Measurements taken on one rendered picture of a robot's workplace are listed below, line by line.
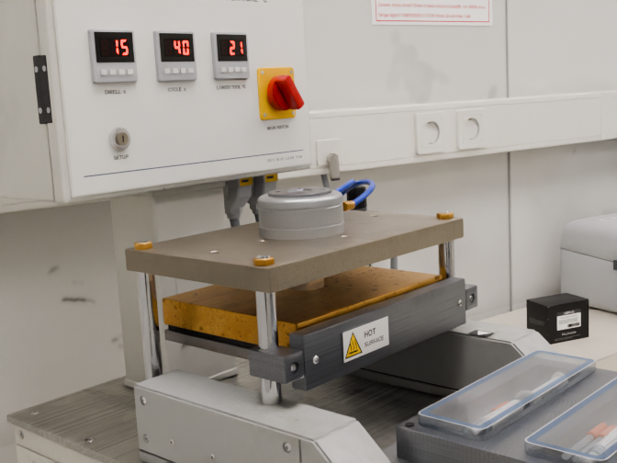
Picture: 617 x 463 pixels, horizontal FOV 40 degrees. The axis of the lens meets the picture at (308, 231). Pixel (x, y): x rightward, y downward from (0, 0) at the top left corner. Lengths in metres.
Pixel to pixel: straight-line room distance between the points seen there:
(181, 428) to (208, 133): 0.31
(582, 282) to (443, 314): 0.97
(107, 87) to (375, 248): 0.28
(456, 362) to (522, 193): 0.93
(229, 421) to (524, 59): 1.22
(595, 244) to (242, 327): 1.10
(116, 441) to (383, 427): 0.25
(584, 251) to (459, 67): 0.43
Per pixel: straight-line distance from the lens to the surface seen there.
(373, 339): 0.72
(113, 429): 0.86
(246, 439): 0.66
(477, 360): 0.85
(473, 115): 1.56
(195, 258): 0.70
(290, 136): 0.97
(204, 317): 0.76
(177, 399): 0.72
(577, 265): 1.76
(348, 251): 0.71
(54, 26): 0.79
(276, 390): 0.68
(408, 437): 0.64
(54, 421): 0.90
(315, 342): 0.67
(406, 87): 1.52
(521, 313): 1.72
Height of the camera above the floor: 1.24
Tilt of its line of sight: 9 degrees down
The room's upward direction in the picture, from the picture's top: 3 degrees counter-clockwise
